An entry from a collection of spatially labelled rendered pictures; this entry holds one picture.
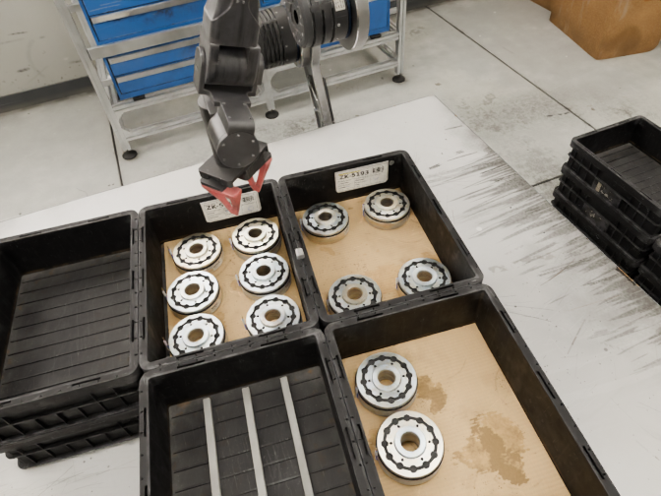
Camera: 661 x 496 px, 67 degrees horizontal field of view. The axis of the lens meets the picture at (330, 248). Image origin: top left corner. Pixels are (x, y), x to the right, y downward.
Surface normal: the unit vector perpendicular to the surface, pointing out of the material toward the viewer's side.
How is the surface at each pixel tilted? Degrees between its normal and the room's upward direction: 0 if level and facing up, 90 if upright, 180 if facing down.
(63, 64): 90
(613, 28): 90
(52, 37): 90
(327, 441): 0
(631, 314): 0
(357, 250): 0
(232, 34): 92
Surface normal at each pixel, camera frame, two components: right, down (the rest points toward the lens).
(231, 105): 0.28, -0.66
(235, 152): 0.37, 0.69
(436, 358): -0.07, -0.67
